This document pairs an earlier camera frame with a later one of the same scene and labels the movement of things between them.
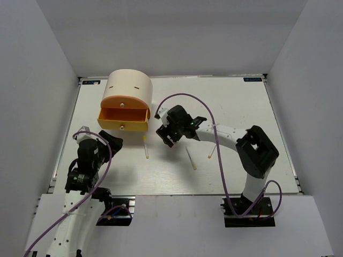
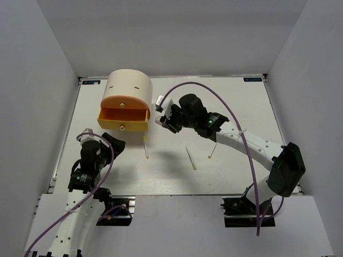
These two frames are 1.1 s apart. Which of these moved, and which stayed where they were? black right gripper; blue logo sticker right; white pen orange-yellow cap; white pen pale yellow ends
Moved: black right gripper
Stayed: white pen pale yellow ends; white pen orange-yellow cap; blue logo sticker right
